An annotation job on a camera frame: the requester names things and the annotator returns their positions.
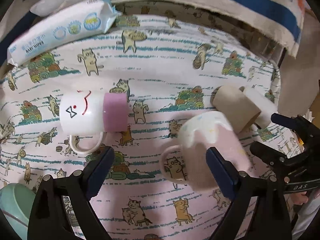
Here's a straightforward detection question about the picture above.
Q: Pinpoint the pink and white mug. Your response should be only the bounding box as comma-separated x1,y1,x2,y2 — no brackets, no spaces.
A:
159,111,251,193

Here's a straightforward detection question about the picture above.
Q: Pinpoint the beige paper cup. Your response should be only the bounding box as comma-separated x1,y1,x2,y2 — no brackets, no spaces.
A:
210,85,261,134

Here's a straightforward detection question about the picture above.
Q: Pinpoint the mint green cup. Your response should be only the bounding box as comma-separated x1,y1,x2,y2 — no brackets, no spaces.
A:
1,183,35,239

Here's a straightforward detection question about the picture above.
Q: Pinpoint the right hand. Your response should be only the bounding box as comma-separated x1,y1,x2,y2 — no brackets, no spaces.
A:
290,190,319,215

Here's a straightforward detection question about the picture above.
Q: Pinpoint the white mug with pink base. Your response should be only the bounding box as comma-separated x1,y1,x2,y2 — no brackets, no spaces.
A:
59,90,129,154

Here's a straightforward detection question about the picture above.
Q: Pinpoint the cat print bed sheet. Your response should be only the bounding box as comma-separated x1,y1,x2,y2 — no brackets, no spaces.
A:
1,15,280,239

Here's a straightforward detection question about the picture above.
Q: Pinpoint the baby wipes pack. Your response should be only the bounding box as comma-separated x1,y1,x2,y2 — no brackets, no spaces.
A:
7,0,122,66

